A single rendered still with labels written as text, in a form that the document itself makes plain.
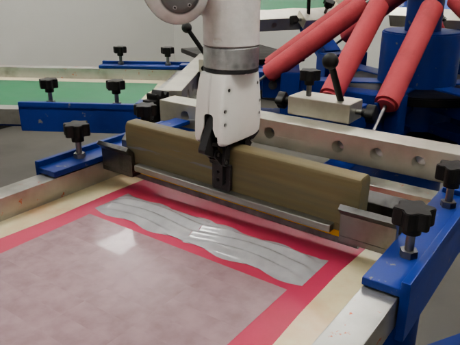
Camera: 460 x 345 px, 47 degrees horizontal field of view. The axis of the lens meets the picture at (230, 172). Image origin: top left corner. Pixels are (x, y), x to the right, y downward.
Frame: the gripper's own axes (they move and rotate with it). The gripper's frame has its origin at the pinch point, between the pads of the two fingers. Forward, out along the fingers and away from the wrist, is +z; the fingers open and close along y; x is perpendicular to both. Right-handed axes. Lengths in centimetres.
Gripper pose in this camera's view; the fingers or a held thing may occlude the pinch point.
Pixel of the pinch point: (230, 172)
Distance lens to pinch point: 76.5
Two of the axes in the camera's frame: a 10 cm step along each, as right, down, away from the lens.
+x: 8.1, 2.2, -5.5
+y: -5.9, 2.9, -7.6
